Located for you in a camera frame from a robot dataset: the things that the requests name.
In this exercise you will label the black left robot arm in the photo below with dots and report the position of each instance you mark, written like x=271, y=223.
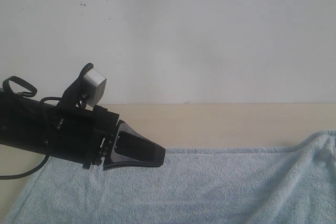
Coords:
x=22, y=123

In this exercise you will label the light blue terry towel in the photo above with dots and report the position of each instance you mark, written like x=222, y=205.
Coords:
x=237, y=185

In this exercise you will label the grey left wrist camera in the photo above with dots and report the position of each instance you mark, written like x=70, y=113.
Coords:
x=93, y=86

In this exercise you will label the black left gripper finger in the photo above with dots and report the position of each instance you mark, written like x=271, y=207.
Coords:
x=127, y=148

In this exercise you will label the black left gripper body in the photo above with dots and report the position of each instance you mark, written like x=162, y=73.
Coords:
x=76, y=131

